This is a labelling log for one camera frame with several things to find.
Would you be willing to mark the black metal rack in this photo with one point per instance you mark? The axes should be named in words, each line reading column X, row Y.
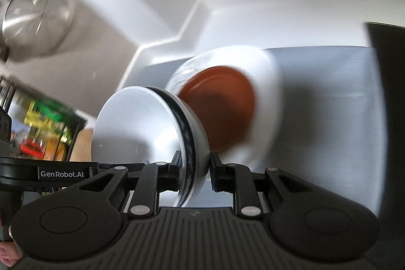
column 76, row 130

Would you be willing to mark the round wooden cutting board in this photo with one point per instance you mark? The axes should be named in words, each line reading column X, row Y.
column 85, row 145

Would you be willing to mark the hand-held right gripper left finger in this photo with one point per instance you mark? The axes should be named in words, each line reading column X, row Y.
column 148, row 181

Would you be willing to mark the yellow snack packet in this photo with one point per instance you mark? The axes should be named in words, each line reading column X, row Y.
column 31, row 113

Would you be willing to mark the brown round plate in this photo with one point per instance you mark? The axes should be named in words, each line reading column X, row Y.
column 221, row 105

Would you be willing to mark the person's left hand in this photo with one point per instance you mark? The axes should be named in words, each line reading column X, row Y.
column 8, row 254

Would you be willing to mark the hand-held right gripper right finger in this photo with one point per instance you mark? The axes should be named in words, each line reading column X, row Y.
column 243, row 184

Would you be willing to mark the green snack packet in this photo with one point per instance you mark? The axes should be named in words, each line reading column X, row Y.
column 53, row 118

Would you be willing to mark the white square floral plate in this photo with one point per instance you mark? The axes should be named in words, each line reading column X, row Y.
column 265, row 83

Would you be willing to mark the grey mat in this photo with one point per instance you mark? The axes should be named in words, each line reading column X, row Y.
column 316, row 115

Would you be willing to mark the white bowl with blue band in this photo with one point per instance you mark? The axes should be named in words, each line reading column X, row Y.
column 139, row 130

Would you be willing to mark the steel mesh strainer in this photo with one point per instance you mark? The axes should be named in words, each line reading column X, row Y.
column 34, row 21

